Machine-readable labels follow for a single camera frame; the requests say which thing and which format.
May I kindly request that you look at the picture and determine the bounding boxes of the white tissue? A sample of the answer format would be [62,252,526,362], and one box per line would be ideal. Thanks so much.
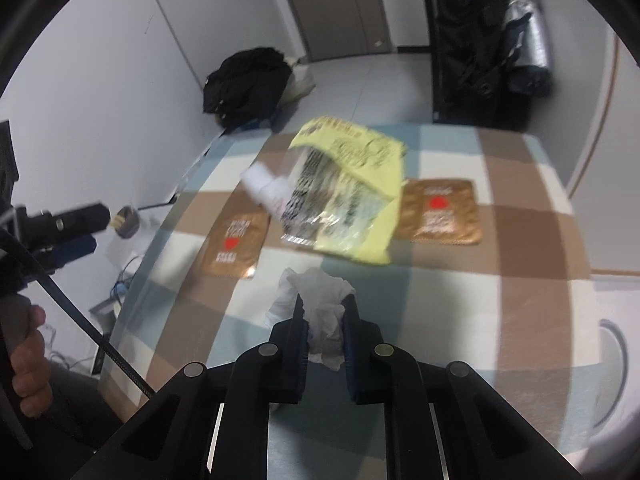
[266,268,355,372]

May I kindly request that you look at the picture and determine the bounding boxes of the gold heart sachet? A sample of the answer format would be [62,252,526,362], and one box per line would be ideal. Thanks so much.
[198,211,270,280]
[395,179,483,245]

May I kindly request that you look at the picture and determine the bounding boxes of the large yellow snack bag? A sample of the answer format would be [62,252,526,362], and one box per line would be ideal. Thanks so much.
[279,116,407,266]

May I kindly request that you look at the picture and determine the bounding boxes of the white trash bin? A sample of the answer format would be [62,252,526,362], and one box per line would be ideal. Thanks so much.
[593,320,629,432]

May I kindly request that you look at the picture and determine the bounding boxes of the person's left hand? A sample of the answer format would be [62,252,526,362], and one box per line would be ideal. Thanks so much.
[11,306,53,418]

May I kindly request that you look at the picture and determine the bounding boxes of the white paper roll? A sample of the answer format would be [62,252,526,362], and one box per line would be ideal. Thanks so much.
[105,234,148,271]

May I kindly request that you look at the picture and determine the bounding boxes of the grey chopstick holder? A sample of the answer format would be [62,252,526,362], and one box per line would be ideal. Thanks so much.
[110,206,140,240]

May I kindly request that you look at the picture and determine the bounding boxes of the checkered blanket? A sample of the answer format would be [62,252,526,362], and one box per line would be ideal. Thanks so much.
[112,125,600,463]

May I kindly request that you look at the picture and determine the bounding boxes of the black clothes pile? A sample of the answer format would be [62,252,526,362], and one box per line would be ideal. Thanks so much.
[203,47,293,133]

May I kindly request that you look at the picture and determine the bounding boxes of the beige bag on floor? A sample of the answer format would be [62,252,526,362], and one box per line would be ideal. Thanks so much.
[280,56,316,106]

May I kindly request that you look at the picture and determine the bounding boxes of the hanging black coat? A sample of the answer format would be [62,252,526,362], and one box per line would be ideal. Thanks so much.
[437,0,532,131]

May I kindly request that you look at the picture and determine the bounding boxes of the grey door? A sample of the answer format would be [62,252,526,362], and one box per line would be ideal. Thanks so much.
[288,0,392,62]

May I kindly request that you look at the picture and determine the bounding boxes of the silver folded umbrella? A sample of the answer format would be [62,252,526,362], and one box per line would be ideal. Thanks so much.
[503,0,552,98]

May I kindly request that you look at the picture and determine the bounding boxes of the black cable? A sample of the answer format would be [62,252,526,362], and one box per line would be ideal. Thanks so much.
[0,228,154,401]

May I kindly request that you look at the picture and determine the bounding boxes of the tangled cables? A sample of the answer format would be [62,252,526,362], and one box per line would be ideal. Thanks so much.
[112,253,147,304]

